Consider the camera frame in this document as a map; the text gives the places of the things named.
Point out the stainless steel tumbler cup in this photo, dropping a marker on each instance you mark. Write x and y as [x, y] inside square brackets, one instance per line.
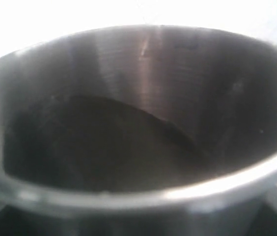
[139, 131]

